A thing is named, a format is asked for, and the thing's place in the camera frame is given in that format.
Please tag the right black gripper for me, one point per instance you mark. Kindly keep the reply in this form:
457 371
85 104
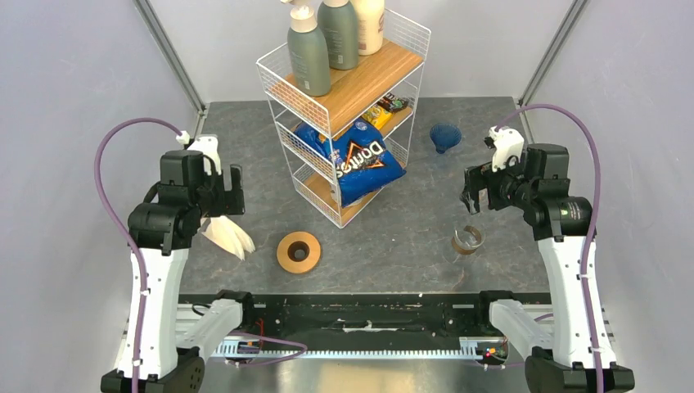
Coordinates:
479 177

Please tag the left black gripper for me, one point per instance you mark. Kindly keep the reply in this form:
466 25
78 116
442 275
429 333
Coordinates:
229 201

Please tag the coffee filter paper pack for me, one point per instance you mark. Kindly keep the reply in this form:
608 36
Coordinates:
228 235

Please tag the clear glass cup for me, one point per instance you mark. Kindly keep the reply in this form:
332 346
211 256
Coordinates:
467 240

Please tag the round wooden dripper stand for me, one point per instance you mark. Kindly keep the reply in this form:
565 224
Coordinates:
299 252

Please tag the white wire shelf rack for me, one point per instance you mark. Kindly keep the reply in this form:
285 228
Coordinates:
397 68

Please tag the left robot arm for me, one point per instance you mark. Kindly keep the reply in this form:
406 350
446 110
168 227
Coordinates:
160 232

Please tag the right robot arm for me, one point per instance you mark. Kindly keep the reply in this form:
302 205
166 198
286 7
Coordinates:
577 355

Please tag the blue Doritos chip bag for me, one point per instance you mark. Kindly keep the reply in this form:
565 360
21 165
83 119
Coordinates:
360 157

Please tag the dark candy bag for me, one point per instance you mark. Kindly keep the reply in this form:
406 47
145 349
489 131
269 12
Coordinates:
393 104

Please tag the yellow candy bag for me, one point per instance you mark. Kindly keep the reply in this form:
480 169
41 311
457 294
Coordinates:
377 116

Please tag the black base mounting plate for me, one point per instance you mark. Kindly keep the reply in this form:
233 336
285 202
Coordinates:
404 323

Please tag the green pump bottle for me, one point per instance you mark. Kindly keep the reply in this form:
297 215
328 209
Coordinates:
308 50

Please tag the cream lotion bottle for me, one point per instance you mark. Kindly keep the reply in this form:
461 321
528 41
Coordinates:
371 24

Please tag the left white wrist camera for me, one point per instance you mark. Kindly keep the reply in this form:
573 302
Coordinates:
208 144

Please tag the grey slotted cable duct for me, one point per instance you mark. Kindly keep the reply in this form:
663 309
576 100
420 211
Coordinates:
465 348

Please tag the right aluminium frame post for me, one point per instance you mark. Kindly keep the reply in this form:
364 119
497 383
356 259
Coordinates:
574 12

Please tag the aluminium frame post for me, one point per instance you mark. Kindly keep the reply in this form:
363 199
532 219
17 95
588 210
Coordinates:
164 43
574 12

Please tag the left aluminium frame post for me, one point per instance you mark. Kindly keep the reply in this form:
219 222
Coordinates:
164 43

